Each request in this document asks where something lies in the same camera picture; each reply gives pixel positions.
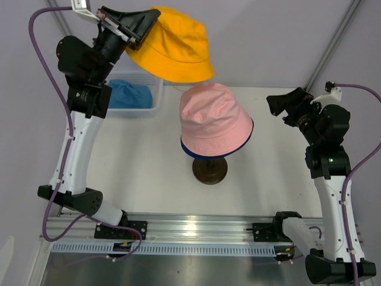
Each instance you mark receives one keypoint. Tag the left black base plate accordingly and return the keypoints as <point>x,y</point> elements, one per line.
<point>108,233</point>

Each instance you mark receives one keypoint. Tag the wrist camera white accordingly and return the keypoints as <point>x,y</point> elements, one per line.
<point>83,10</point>
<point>332,95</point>

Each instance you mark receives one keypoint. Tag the pink bucket hat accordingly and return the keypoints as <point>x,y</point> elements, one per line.
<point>209,109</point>

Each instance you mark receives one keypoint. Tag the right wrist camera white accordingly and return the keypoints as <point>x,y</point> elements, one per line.
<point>332,95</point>

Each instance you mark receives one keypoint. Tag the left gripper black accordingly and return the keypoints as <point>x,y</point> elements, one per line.
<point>146,18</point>

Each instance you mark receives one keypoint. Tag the yellow bucket hat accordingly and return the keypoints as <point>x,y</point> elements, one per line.
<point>176,49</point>

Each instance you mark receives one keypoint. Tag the aluminium mounting rail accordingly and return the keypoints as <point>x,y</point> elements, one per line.
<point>172,228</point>

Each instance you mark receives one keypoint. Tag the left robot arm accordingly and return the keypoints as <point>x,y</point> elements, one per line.
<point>86,69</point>

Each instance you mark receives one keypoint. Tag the white perforated plastic basket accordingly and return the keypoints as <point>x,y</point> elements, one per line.
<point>155,85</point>

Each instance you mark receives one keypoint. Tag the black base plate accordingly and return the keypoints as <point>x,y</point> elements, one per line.
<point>268,229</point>
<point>108,233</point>

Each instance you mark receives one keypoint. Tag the white slotted cable duct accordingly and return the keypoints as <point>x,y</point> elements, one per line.
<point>166,249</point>

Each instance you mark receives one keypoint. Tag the right aluminium frame post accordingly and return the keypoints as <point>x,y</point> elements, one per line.
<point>344,24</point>

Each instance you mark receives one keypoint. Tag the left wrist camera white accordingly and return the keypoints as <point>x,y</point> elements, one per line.
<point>83,10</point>

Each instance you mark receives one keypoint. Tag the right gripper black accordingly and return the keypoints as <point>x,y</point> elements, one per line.
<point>278,103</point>

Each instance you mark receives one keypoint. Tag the light blue bucket hat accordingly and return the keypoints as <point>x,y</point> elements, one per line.
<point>125,95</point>

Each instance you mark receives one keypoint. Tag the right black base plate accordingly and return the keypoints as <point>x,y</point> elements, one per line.
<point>268,229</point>

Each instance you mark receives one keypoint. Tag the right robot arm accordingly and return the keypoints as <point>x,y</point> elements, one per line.
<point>338,258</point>

